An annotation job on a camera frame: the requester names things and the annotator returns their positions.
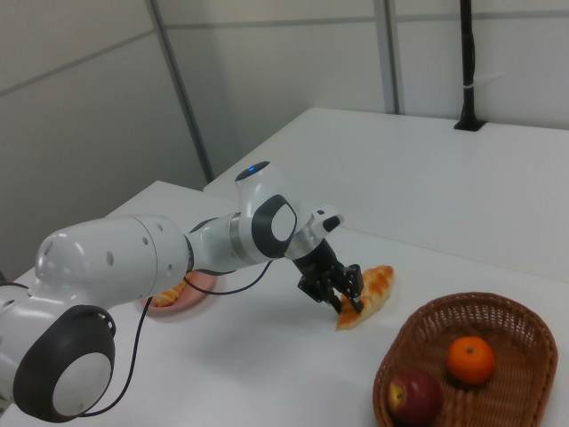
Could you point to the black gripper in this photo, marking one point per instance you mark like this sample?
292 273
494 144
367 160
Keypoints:
318 267

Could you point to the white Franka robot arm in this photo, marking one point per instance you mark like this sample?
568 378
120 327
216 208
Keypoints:
111 258

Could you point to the striped toy bread roll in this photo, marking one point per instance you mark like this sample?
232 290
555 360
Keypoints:
171 296

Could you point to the red toy apple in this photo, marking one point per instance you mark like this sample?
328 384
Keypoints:
420 396

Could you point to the brown woven basket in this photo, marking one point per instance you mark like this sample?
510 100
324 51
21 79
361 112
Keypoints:
511 320

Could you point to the pink plate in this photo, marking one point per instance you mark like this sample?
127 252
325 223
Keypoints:
178 310

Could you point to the orange toy tangerine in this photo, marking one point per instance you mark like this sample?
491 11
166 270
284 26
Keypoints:
471 360

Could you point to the black mounting pole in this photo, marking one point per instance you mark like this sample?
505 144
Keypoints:
467 53

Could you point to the braided toy bread loaf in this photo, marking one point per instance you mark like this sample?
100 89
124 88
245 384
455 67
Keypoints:
378 280

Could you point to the grey partition post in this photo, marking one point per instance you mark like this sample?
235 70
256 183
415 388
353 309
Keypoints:
178 75
390 53

